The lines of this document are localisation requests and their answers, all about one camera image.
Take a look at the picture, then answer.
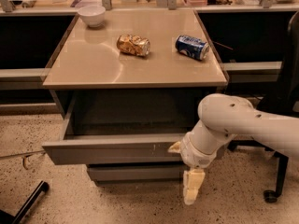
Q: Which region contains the grey top drawer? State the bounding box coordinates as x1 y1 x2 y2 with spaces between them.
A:
41 93 228 166

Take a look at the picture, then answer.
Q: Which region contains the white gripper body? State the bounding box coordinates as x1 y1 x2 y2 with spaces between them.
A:
179 132 222 169

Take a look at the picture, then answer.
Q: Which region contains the black office chair right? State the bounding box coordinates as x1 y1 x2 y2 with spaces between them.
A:
228 11 299 203

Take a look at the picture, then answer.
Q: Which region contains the grey drawer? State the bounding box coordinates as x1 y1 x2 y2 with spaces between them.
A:
41 93 228 166
87 162 187 182

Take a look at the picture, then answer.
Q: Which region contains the grey drawer cabinet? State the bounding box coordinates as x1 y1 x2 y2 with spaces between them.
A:
42 7 230 185

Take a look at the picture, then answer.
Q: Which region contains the blue soda can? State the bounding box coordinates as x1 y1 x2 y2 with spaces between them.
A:
175 35 209 61

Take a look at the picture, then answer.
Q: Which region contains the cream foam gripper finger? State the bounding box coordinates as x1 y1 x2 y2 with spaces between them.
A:
183 169 206 205
167 141 180 153

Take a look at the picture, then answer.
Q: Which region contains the black chair leg left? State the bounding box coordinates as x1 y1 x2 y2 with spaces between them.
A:
0 181 50 224

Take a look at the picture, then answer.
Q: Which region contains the thin cable on floor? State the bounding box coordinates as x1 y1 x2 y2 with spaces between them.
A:
0 150 46 171

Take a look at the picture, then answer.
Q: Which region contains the white bowl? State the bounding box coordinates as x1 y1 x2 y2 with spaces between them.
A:
78 5 106 27

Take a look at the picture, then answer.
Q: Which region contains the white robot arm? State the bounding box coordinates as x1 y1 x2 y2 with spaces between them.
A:
168 93 299 205

